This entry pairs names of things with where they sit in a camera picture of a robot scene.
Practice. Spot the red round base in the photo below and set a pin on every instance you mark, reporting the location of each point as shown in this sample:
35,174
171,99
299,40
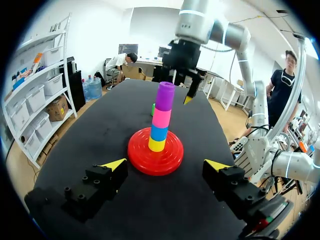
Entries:
172,155

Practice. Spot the person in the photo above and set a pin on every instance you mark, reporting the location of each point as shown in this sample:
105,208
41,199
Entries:
281,92
117,63

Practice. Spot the pink cylinder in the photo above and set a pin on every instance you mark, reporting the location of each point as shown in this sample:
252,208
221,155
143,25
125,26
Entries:
161,115

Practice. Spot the purple cylinder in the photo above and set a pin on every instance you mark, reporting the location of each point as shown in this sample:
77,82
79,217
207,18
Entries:
165,96

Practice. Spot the yellow cylinder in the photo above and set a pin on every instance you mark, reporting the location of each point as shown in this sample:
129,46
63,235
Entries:
156,145

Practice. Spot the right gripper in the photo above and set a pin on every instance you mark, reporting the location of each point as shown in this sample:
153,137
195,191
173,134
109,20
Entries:
182,56

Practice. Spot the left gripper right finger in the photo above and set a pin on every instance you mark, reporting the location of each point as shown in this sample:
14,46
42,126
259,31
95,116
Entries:
235,185

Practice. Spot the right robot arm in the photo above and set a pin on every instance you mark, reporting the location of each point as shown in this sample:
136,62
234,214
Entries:
258,105

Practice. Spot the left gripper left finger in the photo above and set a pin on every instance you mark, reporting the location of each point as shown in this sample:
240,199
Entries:
97,182

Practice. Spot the blue cylinder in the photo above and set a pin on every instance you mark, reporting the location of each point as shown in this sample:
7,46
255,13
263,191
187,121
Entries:
159,132

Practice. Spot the green cylinder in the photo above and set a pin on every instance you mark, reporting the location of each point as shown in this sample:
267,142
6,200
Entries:
153,110

